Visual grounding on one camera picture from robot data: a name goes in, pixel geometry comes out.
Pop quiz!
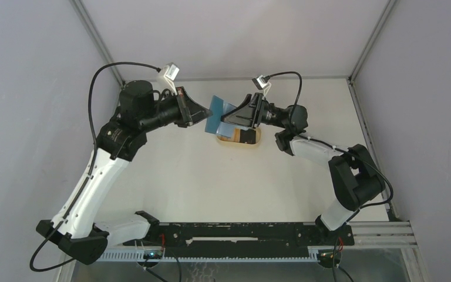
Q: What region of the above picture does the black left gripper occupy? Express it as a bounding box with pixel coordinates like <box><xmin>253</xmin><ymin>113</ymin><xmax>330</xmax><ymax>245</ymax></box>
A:
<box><xmin>140</xmin><ymin>86</ymin><xmax>212</xmax><ymax>133</ymax></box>

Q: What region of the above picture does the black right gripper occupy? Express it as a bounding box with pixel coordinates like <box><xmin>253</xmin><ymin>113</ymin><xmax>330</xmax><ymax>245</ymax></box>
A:
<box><xmin>220</xmin><ymin>92</ymin><xmax>286</xmax><ymax>129</ymax></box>

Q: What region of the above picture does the blue leather card holder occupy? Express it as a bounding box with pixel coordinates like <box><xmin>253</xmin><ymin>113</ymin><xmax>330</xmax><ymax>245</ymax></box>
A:
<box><xmin>205</xmin><ymin>96</ymin><xmax>248</xmax><ymax>138</ymax></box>

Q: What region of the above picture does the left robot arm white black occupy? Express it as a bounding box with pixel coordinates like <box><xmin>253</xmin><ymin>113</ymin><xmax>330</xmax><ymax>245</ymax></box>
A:
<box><xmin>36</xmin><ymin>80</ymin><xmax>212</xmax><ymax>265</ymax></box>

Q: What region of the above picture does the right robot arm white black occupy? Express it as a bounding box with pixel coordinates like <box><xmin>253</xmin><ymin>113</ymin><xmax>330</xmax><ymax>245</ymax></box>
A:
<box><xmin>220</xmin><ymin>93</ymin><xmax>389</xmax><ymax>244</ymax></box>

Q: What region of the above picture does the black VIP card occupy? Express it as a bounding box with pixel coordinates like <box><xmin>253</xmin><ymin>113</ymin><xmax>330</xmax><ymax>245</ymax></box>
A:
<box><xmin>239</xmin><ymin>129</ymin><xmax>257</xmax><ymax>145</ymax></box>

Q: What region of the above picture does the beige oval plastic tray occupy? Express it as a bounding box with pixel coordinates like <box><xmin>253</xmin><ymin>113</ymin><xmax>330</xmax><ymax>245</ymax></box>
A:
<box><xmin>217</xmin><ymin>127</ymin><xmax>262</xmax><ymax>146</ymax></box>

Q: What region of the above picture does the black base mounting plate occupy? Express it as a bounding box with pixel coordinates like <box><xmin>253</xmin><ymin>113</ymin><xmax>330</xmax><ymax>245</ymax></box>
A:
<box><xmin>143</xmin><ymin>222</ymin><xmax>355</xmax><ymax>247</ymax></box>

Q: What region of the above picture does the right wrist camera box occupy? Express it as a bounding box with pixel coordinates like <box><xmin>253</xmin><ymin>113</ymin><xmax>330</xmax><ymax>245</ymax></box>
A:
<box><xmin>252</xmin><ymin>75</ymin><xmax>270</xmax><ymax>90</ymax></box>

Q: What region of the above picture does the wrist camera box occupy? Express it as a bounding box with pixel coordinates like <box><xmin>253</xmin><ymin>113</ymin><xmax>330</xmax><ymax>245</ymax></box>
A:
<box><xmin>162</xmin><ymin>62</ymin><xmax>180</xmax><ymax>81</ymax></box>
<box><xmin>252</xmin><ymin>75</ymin><xmax>270</xmax><ymax>90</ymax></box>

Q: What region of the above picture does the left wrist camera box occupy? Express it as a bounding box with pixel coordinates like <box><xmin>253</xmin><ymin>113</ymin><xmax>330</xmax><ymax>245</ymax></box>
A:
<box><xmin>162</xmin><ymin>62</ymin><xmax>180</xmax><ymax>81</ymax></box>

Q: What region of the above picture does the white slotted cable duct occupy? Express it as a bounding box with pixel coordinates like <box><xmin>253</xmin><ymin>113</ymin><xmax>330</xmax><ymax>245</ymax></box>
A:
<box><xmin>98</xmin><ymin>249</ymin><xmax>319</xmax><ymax>263</ymax></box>

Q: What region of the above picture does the black right camera cable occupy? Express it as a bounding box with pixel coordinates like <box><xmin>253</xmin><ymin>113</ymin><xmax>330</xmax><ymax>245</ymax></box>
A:
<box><xmin>266</xmin><ymin>70</ymin><xmax>394</xmax><ymax>219</ymax></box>

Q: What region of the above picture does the black camera cable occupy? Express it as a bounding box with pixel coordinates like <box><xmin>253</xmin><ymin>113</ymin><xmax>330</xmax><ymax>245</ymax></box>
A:
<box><xmin>29</xmin><ymin>61</ymin><xmax>163</xmax><ymax>273</ymax></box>
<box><xmin>266</xmin><ymin>70</ymin><xmax>394</xmax><ymax>219</ymax></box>

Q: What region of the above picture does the black left camera cable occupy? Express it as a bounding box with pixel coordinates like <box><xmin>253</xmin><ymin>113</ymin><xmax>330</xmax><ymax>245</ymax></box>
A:
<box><xmin>29</xmin><ymin>61</ymin><xmax>163</xmax><ymax>273</ymax></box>

